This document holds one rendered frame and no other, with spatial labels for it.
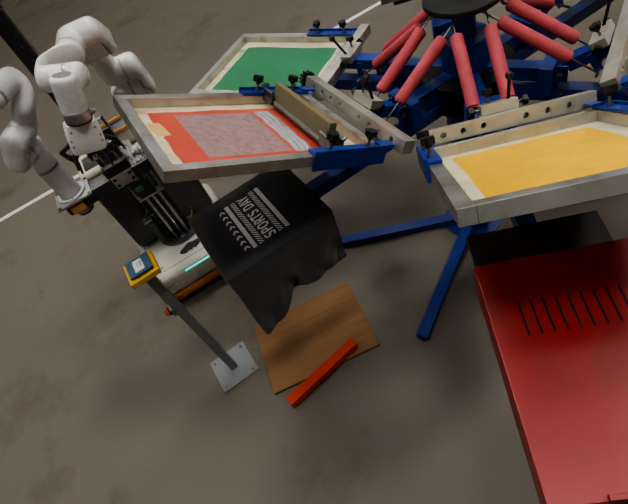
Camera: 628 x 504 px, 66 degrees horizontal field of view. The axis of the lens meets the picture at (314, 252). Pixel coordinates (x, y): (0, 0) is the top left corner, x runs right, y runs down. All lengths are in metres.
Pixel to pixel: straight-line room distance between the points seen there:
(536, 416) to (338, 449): 1.35
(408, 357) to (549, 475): 1.43
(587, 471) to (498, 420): 1.21
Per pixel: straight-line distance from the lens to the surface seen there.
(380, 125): 1.83
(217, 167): 1.44
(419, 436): 2.38
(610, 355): 1.32
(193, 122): 1.81
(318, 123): 1.74
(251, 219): 1.98
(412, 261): 2.83
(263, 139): 1.74
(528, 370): 1.27
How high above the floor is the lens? 2.26
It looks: 48 degrees down
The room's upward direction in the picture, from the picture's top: 25 degrees counter-clockwise
